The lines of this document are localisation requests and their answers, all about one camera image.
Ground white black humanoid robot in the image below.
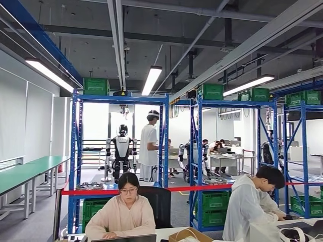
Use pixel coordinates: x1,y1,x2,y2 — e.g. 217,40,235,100
177,140,211,183
261,130,285,171
104,124,138,184

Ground white headset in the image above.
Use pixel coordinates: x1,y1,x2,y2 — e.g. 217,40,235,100
279,227,311,242

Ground green top workbench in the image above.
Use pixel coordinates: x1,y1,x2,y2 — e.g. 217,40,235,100
26,156,70,197
0,162,46,221

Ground long ceiling light bar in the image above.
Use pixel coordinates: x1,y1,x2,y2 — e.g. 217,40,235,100
223,74,275,97
24,58,75,93
141,65,163,97

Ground blue ceiling beam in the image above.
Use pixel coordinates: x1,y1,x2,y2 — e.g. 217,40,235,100
0,0,84,86

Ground cardboard box with handle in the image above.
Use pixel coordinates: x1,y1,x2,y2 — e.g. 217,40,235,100
168,227,214,242

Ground grey ceiling rail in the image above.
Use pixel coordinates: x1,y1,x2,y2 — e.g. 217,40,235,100
169,0,323,102

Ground white table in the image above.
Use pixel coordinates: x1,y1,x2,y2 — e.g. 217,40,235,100
209,153,255,177

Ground white desk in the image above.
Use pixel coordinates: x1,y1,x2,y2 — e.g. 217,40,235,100
248,217,323,242

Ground black office chair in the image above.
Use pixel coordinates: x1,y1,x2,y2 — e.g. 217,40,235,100
138,186,172,229

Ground grey laptop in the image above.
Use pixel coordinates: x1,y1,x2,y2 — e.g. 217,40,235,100
91,233,157,242

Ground green plastic crate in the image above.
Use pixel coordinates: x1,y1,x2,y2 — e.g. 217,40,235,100
237,91,251,102
285,92,305,107
82,198,112,233
251,87,270,102
198,83,224,101
195,191,230,212
290,195,323,218
195,209,228,228
304,89,322,106
83,77,110,96

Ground red barrier tape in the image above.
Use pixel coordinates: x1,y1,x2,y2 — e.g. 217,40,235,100
61,181,323,197

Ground blue steel shelf rack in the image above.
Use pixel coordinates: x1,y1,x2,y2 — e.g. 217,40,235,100
67,90,170,234
189,97,279,233
281,101,323,219

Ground grey roller blind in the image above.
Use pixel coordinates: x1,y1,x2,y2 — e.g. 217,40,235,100
23,82,54,164
0,68,28,163

